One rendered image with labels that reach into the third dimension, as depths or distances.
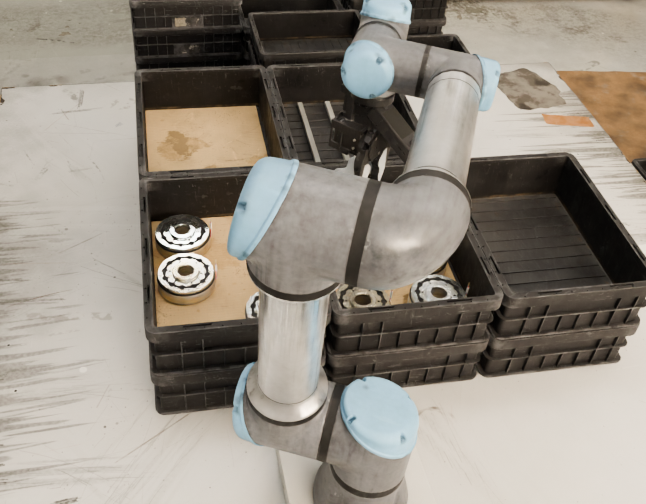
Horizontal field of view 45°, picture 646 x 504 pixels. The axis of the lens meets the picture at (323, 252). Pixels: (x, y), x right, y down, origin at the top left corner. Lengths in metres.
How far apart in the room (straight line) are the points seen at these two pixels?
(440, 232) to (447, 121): 0.21
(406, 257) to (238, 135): 1.08
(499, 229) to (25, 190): 1.06
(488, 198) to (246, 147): 0.55
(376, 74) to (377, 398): 0.46
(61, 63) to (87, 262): 2.19
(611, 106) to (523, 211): 2.21
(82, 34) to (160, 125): 2.22
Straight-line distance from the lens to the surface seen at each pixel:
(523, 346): 1.48
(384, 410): 1.13
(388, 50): 1.14
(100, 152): 2.01
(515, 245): 1.63
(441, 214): 0.82
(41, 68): 3.80
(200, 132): 1.83
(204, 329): 1.25
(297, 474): 1.33
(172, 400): 1.40
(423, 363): 1.45
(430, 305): 1.32
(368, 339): 1.36
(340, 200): 0.79
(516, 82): 2.42
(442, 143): 0.94
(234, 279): 1.46
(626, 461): 1.52
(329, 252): 0.79
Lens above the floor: 1.87
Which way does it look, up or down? 43 degrees down
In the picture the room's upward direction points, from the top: 6 degrees clockwise
